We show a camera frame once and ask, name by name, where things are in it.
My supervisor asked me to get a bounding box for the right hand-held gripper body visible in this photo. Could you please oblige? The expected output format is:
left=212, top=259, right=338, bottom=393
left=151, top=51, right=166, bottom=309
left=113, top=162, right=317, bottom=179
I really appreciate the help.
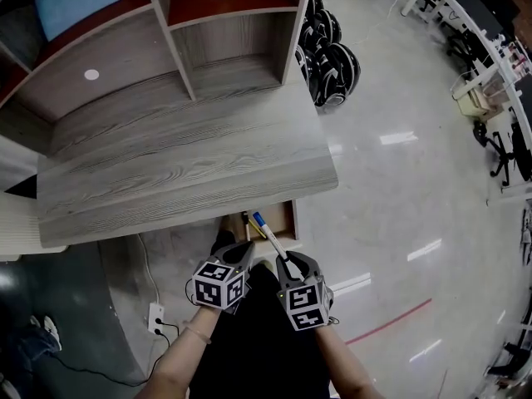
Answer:
left=275, top=250, right=335, bottom=333

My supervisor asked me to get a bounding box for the person's black clothing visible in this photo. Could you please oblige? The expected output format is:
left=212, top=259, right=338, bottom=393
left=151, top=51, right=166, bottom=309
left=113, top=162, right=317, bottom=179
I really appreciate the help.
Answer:
left=189, top=262, right=333, bottom=399

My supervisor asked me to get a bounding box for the white ribbed chair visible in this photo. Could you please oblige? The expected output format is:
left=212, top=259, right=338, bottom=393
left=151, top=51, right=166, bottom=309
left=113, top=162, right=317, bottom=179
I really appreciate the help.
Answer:
left=0, top=191, right=67, bottom=262

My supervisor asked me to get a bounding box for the light blue board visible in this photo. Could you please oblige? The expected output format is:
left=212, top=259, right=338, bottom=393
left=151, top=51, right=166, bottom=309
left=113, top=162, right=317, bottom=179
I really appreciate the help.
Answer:
left=33, top=0, right=129, bottom=43

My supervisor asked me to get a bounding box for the thin wrist bracelet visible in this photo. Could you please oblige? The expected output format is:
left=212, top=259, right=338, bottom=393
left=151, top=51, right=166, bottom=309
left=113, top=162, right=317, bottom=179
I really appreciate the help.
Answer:
left=184, top=324, right=212, bottom=345

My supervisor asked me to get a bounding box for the person's right forearm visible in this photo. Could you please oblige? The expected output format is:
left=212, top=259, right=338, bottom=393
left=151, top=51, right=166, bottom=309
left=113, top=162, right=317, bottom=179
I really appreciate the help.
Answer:
left=313, top=324, right=386, bottom=399

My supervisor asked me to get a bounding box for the black desk divider panel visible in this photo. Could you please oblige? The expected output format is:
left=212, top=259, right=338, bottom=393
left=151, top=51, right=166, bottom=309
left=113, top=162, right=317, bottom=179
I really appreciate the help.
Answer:
left=442, top=0, right=504, bottom=39

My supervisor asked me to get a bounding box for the wooden drawer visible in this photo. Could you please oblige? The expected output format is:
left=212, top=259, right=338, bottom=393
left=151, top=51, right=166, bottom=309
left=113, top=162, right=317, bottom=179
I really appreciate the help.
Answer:
left=219, top=199, right=300, bottom=243

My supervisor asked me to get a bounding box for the blue capped marker pen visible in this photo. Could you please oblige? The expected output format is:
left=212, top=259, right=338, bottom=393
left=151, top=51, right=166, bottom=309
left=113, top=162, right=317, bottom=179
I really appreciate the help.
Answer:
left=252, top=211, right=291, bottom=262

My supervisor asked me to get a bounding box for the person's left forearm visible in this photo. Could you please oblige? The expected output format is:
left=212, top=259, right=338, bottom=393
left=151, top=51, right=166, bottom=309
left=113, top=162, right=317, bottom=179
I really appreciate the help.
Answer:
left=135, top=305, right=224, bottom=399

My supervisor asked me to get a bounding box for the black office chair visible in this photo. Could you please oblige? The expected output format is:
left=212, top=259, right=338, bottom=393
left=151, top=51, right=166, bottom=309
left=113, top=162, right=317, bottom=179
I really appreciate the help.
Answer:
left=473, top=121, right=532, bottom=186
left=446, top=27, right=483, bottom=64

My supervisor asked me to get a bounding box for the black power cable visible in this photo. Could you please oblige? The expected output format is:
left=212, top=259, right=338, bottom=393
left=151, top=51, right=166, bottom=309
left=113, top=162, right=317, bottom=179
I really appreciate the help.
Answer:
left=53, top=322, right=180, bottom=387

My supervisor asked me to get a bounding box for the long white office desk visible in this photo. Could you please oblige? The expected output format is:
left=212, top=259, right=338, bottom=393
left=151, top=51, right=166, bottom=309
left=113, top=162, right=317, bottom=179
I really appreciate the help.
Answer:
left=386, top=0, right=532, bottom=199

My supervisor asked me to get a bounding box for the beige storage box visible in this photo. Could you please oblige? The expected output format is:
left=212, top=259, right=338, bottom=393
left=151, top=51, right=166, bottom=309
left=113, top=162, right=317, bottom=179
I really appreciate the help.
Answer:
left=455, top=85, right=506, bottom=120

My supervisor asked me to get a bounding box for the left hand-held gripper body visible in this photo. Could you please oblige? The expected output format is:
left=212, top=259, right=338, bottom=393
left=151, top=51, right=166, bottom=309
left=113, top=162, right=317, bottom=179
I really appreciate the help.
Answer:
left=191, top=240, right=256, bottom=310

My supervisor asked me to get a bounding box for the grey wooden desk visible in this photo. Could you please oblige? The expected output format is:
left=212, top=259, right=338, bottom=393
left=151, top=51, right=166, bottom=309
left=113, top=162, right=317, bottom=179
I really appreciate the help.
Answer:
left=35, top=54, right=340, bottom=249

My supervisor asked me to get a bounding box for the black helmets pile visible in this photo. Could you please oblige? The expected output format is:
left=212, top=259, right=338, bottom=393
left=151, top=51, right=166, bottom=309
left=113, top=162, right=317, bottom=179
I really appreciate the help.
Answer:
left=295, top=42, right=362, bottom=108

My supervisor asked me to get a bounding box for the white floor cable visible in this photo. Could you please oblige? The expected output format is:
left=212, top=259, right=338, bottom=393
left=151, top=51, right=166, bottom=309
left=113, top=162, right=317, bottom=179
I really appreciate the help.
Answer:
left=136, top=234, right=162, bottom=305

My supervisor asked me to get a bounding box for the white power strip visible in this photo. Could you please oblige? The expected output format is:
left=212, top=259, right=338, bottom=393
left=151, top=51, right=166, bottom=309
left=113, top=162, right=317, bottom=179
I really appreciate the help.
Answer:
left=147, top=301, right=166, bottom=335

